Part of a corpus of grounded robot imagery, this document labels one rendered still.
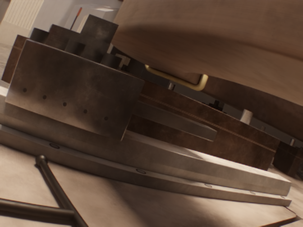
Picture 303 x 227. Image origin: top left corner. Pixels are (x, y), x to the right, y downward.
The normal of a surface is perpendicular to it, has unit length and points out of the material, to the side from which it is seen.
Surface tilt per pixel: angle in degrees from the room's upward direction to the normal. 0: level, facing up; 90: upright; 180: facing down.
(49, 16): 90
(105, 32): 90
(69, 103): 90
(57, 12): 90
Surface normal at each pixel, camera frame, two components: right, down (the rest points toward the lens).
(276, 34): -0.73, -0.22
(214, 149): 0.02, 0.12
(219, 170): 0.48, -0.05
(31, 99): 0.37, 0.26
